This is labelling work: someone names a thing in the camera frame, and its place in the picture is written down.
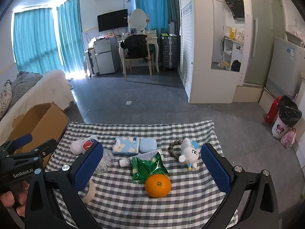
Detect light blue earbud case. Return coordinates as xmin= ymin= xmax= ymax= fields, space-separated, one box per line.
xmin=139 ymin=138 xmax=158 ymax=154

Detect wooden chair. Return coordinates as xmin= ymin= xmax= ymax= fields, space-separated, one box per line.
xmin=122 ymin=37 xmax=154 ymax=81

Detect black backpack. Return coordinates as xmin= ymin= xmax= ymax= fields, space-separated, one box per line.
xmin=120 ymin=35 xmax=152 ymax=62

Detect white and blue plush toy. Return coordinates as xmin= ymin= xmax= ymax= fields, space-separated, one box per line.
xmin=178 ymin=138 xmax=201 ymax=171

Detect red fire extinguisher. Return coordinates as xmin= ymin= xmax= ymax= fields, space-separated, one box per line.
xmin=266 ymin=97 xmax=282 ymax=125

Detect pink printed bag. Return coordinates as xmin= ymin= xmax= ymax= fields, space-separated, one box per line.
xmin=280 ymin=127 xmax=297 ymax=150

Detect white cartoon trash bin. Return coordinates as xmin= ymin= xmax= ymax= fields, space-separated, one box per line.
xmin=272 ymin=95 xmax=303 ymax=139

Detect white cream tube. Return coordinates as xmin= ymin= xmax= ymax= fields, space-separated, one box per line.
xmin=119 ymin=149 xmax=164 ymax=167

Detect green snack packet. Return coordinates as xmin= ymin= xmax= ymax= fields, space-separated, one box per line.
xmin=131 ymin=151 xmax=170 ymax=185

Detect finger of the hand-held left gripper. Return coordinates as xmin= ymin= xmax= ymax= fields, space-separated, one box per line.
xmin=0 ymin=134 xmax=33 ymax=154
xmin=6 ymin=139 xmax=58 ymax=163

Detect black television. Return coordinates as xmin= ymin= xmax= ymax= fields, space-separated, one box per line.
xmin=97 ymin=9 xmax=128 ymax=32

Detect person's left hand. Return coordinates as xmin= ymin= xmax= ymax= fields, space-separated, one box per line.
xmin=0 ymin=180 xmax=30 ymax=218

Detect grey checked cloth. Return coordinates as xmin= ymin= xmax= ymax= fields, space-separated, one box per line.
xmin=45 ymin=120 xmax=239 ymax=229

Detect floral pillow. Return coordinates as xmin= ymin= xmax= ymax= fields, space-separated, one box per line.
xmin=0 ymin=80 xmax=13 ymax=118

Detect white kitchen shelf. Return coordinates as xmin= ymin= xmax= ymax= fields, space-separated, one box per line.
xmin=223 ymin=37 xmax=244 ymax=70

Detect crushed clear plastic bottle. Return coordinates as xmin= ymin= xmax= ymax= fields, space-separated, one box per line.
xmin=71 ymin=135 xmax=115 ymax=174

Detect black range hood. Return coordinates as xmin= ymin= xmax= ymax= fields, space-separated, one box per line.
xmin=225 ymin=0 xmax=245 ymax=20

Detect blue floral tissue pack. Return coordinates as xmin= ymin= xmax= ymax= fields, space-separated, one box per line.
xmin=112 ymin=137 xmax=140 ymax=155

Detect grey bead bracelet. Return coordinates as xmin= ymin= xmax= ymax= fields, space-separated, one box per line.
xmin=168 ymin=140 xmax=185 ymax=159

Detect small white fridge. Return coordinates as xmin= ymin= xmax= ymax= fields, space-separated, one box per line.
xmin=93 ymin=37 xmax=121 ymax=75

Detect silver ribbed suitcase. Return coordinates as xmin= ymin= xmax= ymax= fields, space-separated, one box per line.
xmin=160 ymin=35 xmax=179 ymax=71

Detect beige tape roll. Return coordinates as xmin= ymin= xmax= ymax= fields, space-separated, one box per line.
xmin=82 ymin=179 xmax=96 ymax=204

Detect flat cardboard sheets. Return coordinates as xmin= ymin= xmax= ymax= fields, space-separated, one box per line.
xmin=258 ymin=87 xmax=280 ymax=115

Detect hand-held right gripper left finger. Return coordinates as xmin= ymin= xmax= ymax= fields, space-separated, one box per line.
xmin=24 ymin=142 xmax=104 ymax=229

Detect white washing machine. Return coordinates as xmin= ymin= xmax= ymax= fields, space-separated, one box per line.
xmin=265 ymin=37 xmax=305 ymax=99

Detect white dressing table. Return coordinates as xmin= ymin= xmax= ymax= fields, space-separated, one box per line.
xmin=118 ymin=29 xmax=161 ymax=73

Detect grey suitcase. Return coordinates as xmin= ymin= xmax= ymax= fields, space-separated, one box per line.
xmin=84 ymin=50 xmax=100 ymax=77

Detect orange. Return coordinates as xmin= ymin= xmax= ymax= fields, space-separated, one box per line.
xmin=144 ymin=174 xmax=172 ymax=198

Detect oval white mirror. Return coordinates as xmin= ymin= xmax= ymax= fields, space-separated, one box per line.
xmin=130 ymin=8 xmax=146 ymax=29

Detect striped grey blanket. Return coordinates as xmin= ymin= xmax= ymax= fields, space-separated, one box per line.
xmin=10 ymin=73 xmax=43 ymax=106

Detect teal window curtain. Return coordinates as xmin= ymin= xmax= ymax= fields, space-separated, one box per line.
xmin=133 ymin=0 xmax=181 ymax=39
xmin=13 ymin=7 xmax=63 ymax=73
xmin=57 ymin=0 xmax=86 ymax=73

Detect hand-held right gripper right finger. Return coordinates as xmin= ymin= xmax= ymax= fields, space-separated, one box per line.
xmin=200 ymin=143 xmax=280 ymax=229

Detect brown cardboard box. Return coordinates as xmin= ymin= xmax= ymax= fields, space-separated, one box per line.
xmin=11 ymin=102 xmax=70 ymax=168

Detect bed with cream cover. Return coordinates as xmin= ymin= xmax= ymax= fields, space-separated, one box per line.
xmin=0 ymin=70 xmax=77 ymax=144

